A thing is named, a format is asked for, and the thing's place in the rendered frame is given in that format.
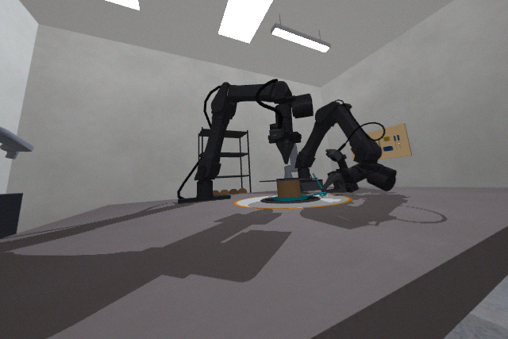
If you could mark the white circular mat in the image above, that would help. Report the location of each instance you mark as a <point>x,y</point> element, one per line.
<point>324,201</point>

